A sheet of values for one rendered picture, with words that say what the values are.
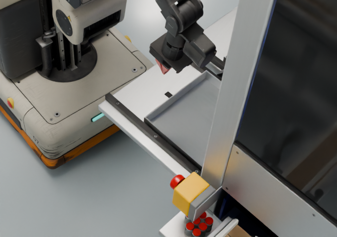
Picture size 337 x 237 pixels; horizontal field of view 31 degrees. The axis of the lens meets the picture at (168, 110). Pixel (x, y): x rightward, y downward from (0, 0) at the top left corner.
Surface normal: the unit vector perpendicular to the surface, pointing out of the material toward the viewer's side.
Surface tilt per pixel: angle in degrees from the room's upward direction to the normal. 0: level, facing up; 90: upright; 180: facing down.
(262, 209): 90
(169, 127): 0
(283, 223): 90
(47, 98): 0
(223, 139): 90
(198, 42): 16
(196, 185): 0
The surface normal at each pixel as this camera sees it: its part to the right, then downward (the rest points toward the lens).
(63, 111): 0.07, -0.60
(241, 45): -0.70, 0.54
